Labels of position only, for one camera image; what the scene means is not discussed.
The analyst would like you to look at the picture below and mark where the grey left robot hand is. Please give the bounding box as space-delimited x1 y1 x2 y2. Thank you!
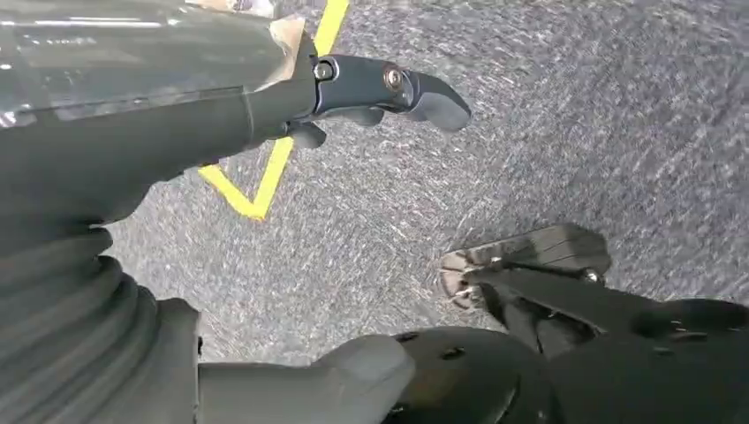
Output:
0 0 473 424

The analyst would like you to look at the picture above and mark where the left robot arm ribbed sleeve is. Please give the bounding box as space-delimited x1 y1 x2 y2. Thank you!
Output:
0 226 160 424

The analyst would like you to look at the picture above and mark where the yellow floor tape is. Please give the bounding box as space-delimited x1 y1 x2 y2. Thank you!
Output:
197 0 351 222

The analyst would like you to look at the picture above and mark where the robot's black left leg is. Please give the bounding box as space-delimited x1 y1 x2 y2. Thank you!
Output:
380 269 749 424

